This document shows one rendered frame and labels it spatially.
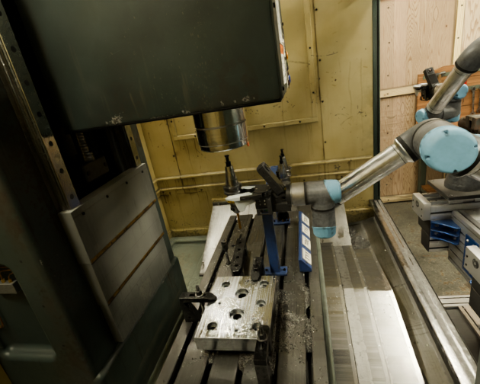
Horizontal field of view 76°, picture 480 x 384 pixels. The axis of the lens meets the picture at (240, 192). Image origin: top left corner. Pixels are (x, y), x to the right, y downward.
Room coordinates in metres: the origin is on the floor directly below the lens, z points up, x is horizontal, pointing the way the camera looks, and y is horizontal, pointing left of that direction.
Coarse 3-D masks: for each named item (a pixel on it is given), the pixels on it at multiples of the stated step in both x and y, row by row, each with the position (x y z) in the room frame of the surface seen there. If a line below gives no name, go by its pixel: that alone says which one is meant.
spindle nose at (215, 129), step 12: (240, 108) 0.91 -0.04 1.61; (204, 120) 0.89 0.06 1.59; (216, 120) 0.88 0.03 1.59; (228, 120) 0.88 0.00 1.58; (240, 120) 0.91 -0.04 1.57; (204, 132) 0.90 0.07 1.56; (216, 132) 0.88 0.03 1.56; (228, 132) 0.88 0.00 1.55; (240, 132) 0.90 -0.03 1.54; (204, 144) 0.90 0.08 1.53; (216, 144) 0.88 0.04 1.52; (228, 144) 0.88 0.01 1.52; (240, 144) 0.90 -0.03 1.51
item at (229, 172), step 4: (228, 168) 0.95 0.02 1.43; (232, 168) 0.95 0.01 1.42; (228, 172) 0.95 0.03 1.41; (232, 172) 0.95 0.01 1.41; (228, 176) 0.95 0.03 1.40; (232, 176) 0.95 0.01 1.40; (228, 180) 0.95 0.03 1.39; (232, 180) 0.94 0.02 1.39; (236, 180) 0.95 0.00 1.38; (228, 184) 0.94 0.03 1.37; (232, 184) 0.94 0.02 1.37; (236, 184) 0.95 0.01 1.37
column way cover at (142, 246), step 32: (96, 192) 0.99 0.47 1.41; (128, 192) 1.12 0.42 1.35; (64, 224) 0.84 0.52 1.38; (96, 224) 0.91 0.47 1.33; (128, 224) 1.06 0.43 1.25; (160, 224) 1.28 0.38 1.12; (96, 256) 0.86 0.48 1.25; (128, 256) 1.01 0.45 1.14; (160, 256) 1.22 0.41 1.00; (96, 288) 0.84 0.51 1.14; (128, 288) 0.96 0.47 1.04; (128, 320) 0.91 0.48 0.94
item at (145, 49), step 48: (48, 0) 0.92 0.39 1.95; (96, 0) 0.89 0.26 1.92; (144, 0) 0.86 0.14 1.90; (192, 0) 0.83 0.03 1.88; (240, 0) 0.81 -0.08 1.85; (48, 48) 0.93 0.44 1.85; (96, 48) 0.90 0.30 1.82; (144, 48) 0.87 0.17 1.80; (192, 48) 0.84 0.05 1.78; (240, 48) 0.81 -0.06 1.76; (96, 96) 0.91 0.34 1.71; (144, 96) 0.88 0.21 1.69; (192, 96) 0.85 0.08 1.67; (240, 96) 0.82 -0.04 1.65
